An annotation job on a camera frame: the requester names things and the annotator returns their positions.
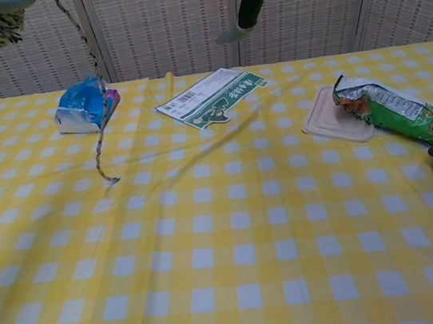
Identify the bamboo folding screen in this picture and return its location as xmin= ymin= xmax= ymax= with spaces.
xmin=0 ymin=0 xmax=433 ymax=103

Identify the flattened green white carton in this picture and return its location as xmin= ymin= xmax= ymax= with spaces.
xmin=149 ymin=61 xmax=274 ymax=138

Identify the blue tissue pack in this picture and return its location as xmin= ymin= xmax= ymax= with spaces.
xmin=50 ymin=73 xmax=126 ymax=140

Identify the beige plastic lid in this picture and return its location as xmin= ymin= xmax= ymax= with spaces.
xmin=297 ymin=81 xmax=378 ymax=151

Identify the green snack bag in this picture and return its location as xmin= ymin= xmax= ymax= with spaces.
xmin=329 ymin=61 xmax=433 ymax=160

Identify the yellow white checkered tablecloth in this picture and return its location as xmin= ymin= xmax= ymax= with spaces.
xmin=0 ymin=37 xmax=433 ymax=324

